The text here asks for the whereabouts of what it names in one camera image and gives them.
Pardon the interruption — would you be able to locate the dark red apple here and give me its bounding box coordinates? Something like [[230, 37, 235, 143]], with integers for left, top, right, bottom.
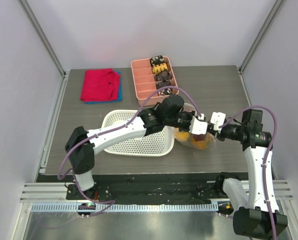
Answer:
[[193, 134, 206, 142]]

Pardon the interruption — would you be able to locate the clear polka dot zip bag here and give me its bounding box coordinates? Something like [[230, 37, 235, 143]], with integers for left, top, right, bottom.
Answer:
[[173, 116, 215, 150]]

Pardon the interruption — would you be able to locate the yellow orange peach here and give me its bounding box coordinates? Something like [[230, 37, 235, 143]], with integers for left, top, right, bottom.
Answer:
[[174, 131, 191, 142]]

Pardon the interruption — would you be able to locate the orange toy pineapple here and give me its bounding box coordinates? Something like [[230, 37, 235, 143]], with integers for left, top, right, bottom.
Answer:
[[190, 135, 213, 150]]

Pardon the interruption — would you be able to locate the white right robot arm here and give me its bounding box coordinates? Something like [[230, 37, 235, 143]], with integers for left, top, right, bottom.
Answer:
[[207, 105, 288, 240]]

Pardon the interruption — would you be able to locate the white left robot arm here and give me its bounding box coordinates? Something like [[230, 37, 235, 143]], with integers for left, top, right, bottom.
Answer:
[[65, 94, 196, 200]]

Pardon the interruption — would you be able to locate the black white speckled sock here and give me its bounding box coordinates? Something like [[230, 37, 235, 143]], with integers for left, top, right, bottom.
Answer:
[[157, 88, 173, 97]]

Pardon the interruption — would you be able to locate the white perforated plastic basket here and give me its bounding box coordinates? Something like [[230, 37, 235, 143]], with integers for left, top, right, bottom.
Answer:
[[102, 109, 174, 157]]

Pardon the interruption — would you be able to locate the black patterned rolled sock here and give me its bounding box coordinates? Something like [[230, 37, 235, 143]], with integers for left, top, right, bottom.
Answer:
[[156, 80, 172, 89]]

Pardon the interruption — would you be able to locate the dark brown rolled sock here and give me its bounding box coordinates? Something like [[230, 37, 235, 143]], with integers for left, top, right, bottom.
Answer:
[[155, 70, 172, 82]]

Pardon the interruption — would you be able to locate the pink divided organizer tray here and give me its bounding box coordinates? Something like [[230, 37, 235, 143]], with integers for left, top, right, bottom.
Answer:
[[131, 56, 178, 106]]

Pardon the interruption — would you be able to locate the yellow black rolled sock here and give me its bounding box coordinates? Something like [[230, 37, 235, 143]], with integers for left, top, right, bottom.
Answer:
[[151, 63, 168, 74]]

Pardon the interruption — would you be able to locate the black floral rolled sock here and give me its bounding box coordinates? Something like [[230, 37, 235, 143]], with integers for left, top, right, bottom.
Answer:
[[150, 55, 165, 67]]

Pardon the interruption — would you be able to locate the blue folded cloth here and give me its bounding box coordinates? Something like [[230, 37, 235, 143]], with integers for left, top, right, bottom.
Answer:
[[85, 70, 123, 105]]

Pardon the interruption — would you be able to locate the magenta folded cloth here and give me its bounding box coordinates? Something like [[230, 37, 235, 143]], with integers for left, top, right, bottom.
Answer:
[[80, 68, 121, 103]]

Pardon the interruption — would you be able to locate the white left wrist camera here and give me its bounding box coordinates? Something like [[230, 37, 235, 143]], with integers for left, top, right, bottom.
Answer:
[[189, 113, 208, 135]]

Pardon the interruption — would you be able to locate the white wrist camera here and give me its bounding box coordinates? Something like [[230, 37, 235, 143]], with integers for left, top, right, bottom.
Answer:
[[210, 112, 226, 132], [189, 113, 208, 135]]

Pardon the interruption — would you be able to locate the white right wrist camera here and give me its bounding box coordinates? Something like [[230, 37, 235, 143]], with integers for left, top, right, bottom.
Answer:
[[210, 112, 226, 132]]

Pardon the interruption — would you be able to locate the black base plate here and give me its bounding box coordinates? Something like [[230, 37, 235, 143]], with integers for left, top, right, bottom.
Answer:
[[66, 173, 245, 205]]

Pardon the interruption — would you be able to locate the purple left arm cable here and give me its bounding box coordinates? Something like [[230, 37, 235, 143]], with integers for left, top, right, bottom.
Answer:
[[57, 86, 206, 216]]

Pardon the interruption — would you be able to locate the white slotted cable duct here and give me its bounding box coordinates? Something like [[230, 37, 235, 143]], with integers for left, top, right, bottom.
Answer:
[[31, 202, 218, 213]]

